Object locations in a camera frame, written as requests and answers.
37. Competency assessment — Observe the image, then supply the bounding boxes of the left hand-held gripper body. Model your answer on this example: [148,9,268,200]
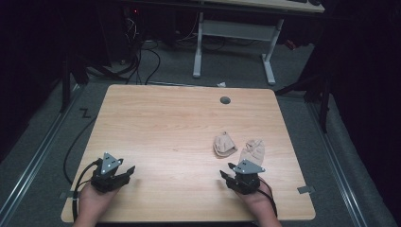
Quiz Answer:
[91,151,131,194]

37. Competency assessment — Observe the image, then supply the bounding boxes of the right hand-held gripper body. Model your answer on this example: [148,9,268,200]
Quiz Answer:
[226,159,267,196]

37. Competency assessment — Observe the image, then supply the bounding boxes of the person's right hand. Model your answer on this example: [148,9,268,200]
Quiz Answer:
[235,177,278,222]

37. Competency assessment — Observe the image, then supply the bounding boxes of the person's left hand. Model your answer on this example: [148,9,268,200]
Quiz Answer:
[77,183,120,219]

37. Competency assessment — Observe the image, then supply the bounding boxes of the folded beige sock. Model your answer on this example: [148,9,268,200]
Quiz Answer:
[213,131,238,158]

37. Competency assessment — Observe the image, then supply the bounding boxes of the crumpled beige sock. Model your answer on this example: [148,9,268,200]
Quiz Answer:
[238,138,266,167]

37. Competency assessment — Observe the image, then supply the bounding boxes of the grey tape piece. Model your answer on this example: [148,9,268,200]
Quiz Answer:
[296,184,316,195]
[59,190,76,201]

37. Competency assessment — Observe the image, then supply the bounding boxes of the black metal stand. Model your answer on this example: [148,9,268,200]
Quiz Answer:
[273,70,333,134]
[59,58,90,114]

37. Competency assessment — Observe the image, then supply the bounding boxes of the light wooden desk top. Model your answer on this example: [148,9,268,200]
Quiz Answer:
[200,0,326,14]

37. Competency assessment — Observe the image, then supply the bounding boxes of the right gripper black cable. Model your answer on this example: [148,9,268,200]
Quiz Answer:
[258,177,279,219]

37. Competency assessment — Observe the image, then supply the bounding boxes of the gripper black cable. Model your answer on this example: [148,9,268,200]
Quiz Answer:
[258,177,279,219]
[71,160,102,222]

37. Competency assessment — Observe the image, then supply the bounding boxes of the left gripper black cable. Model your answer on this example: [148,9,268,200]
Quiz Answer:
[71,160,102,222]

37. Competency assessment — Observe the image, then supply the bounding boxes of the black floor cable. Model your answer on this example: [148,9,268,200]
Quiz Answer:
[62,115,99,186]

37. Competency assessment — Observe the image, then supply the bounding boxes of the metal floor rail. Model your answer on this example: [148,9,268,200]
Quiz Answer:
[306,102,369,227]
[0,84,83,221]

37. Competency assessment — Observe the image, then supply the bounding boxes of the bundle of black cables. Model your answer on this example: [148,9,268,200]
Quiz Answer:
[86,15,163,86]

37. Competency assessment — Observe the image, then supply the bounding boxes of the white metal desk frame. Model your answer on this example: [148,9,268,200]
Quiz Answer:
[192,11,286,86]

